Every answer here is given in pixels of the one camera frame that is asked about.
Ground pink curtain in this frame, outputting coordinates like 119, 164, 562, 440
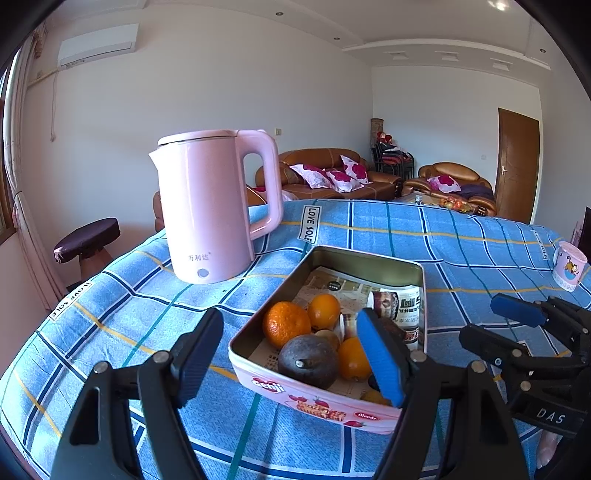
9, 23, 68, 305

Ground dark padded stool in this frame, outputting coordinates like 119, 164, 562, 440
54, 218, 121, 284

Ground brown wooden door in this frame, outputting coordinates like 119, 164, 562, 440
494, 107, 541, 223

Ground window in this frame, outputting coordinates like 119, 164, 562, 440
0, 69, 19, 241

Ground pink electric kettle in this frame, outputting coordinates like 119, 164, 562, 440
148, 129, 284, 283

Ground dark purple round fruit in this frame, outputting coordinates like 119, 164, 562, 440
277, 335, 339, 390

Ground coffee table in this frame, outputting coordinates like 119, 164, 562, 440
397, 191, 481, 214

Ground blue checked tablecloth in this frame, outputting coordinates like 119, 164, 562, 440
0, 198, 591, 480

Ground white air conditioner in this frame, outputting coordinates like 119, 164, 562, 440
58, 24, 139, 69

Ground brown leather armchair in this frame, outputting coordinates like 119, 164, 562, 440
403, 162, 497, 217

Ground brown leather sofa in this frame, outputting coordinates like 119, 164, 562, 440
255, 148, 402, 201

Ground pink cartoon cup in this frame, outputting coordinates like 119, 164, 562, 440
553, 240, 589, 293

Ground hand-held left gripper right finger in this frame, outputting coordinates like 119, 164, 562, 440
356, 307, 529, 480

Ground white pillow red flowers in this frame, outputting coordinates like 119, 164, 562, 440
325, 168, 365, 193
340, 155, 370, 184
427, 174, 462, 193
289, 163, 334, 189

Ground brown kiwi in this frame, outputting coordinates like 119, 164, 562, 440
314, 329, 341, 352

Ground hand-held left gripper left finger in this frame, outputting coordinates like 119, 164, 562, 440
48, 307, 225, 480

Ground purple blanket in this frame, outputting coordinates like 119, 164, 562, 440
459, 184, 495, 201

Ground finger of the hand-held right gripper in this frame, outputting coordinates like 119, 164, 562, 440
459, 323, 585, 377
490, 293, 591, 334

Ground person's right hand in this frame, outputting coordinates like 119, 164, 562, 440
536, 429, 564, 472

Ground stacked dark chairs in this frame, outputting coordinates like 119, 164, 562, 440
372, 138, 415, 178

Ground pink metal tin box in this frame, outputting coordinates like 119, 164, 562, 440
228, 246, 428, 435

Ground orange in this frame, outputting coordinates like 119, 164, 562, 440
307, 294, 341, 330
263, 301, 312, 350
337, 337, 374, 381

